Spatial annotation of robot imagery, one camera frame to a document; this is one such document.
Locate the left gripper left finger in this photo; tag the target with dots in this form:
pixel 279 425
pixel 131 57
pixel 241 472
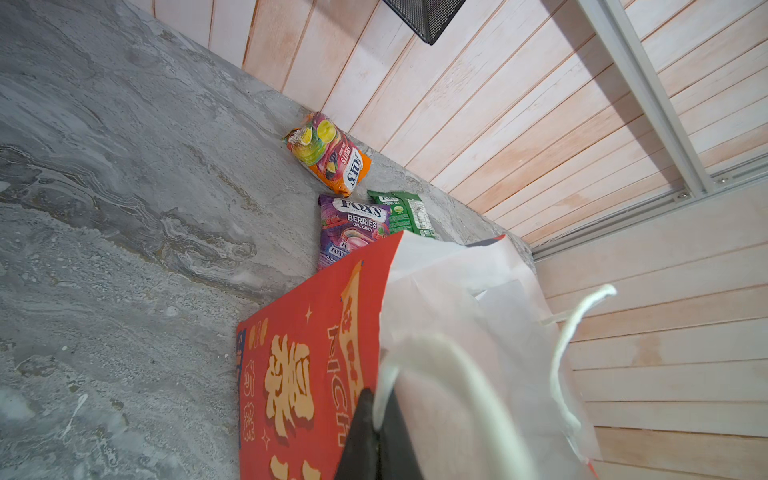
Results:
pixel 359 459

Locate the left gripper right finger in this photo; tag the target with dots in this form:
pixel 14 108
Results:
pixel 397 457

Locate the red paper gift bag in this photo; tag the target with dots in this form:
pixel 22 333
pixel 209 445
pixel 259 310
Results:
pixel 461 334

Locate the green snack packet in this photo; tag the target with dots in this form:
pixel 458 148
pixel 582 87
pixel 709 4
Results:
pixel 408 212

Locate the purple Fox's berries candy bag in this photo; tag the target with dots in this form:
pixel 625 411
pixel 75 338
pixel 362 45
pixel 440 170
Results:
pixel 347 226

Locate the orange Fox's fruits candy bag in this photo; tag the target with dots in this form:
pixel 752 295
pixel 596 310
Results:
pixel 326 151

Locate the black mesh basket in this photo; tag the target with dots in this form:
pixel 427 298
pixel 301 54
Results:
pixel 428 19

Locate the aluminium frame rail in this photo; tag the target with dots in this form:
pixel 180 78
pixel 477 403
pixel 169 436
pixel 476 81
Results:
pixel 613 27

